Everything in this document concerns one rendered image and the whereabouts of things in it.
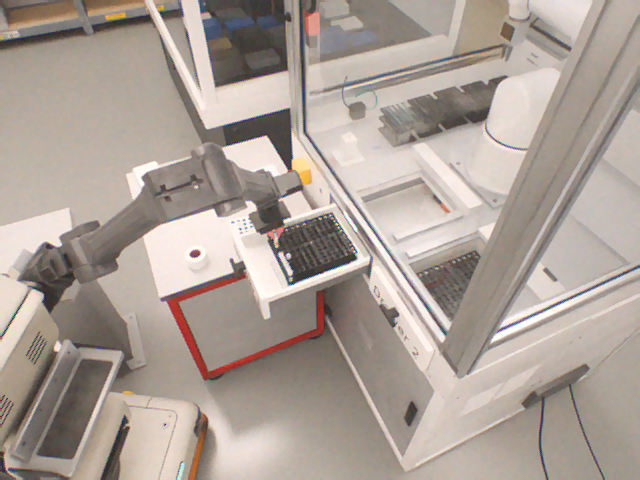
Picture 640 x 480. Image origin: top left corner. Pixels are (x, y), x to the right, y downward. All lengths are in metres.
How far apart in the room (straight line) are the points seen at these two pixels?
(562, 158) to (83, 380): 0.97
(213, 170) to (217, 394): 1.55
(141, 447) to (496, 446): 1.36
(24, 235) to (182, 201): 1.24
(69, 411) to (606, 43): 1.07
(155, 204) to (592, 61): 0.57
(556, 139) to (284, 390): 1.69
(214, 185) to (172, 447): 1.26
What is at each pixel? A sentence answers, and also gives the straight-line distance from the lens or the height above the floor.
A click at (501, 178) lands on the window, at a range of 0.79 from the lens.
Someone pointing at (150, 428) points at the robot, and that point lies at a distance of 1.87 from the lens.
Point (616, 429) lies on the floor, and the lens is 2.40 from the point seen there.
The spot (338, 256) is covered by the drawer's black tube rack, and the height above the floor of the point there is 0.90.
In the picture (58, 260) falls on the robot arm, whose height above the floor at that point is 1.25.
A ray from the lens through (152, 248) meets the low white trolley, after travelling 1.65.
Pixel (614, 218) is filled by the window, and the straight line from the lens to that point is 0.94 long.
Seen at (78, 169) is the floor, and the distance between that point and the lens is 3.35.
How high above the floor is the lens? 1.97
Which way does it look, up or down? 50 degrees down
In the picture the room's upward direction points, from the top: straight up
